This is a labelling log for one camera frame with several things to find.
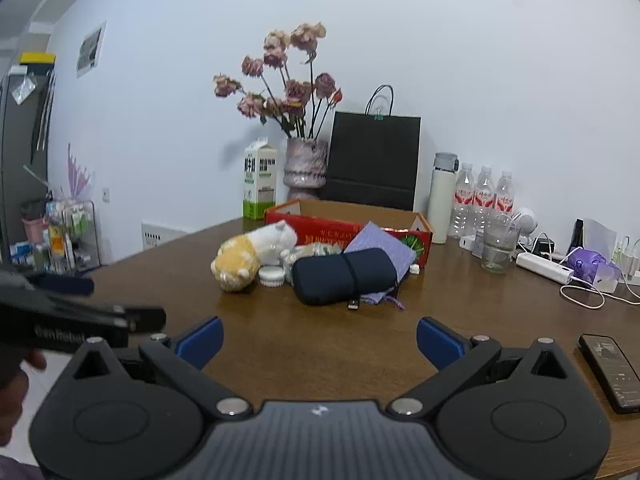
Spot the black power adapter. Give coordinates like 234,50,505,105
530,232,556,261

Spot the purple wall sticker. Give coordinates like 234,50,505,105
60,142,96,201

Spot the white cable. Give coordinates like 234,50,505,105
560,280,640,310

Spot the black smartphone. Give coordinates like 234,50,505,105
578,333,640,415

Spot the wall poster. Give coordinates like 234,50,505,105
76,21,107,78

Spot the purple woven pouch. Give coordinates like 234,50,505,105
344,221,417,311

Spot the person's left hand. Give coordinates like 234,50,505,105
0,347,47,448

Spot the dried rose bouquet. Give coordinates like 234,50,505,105
212,22,343,141

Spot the clear glass cup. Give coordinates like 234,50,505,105
480,212,521,275

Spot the grey cabinet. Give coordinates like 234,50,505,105
0,52,56,261

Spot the translucent white box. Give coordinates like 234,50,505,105
582,218,618,261

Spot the red cardboard box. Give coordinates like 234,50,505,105
264,199,433,268

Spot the white thermos bottle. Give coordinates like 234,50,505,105
426,152,460,245

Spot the clear plastic bag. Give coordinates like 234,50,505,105
299,242,346,260

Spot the wooden desk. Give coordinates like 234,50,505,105
80,199,640,461

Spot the person's purple clothing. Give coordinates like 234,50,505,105
0,455,43,480

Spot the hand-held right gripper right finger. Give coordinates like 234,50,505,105
390,317,576,418

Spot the wire storage rack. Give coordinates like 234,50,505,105
45,199,101,273

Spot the white round camera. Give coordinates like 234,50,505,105
510,206,540,251

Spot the clear water bottle red label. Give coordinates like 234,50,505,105
494,171,516,221
447,162,476,240
472,165,497,233

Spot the pink waste bin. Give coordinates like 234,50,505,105
20,200,48,246

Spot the white power strip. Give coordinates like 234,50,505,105
515,251,576,287

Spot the white green milk carton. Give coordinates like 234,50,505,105
243,137,278,221

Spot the white wall panel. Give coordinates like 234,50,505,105
141,221,188,251

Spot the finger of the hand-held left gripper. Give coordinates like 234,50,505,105
95,305,167,336
0,269,96,297

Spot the black paper bag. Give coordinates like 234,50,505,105
320,85,422,212

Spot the yellow white plush toy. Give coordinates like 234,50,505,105
210,220,299,293

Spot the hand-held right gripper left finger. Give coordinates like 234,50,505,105
69,316,253,421

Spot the pink ceramic vase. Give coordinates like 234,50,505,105
283,137,329,202

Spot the dark blue zip case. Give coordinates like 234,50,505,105
291,247,399,307

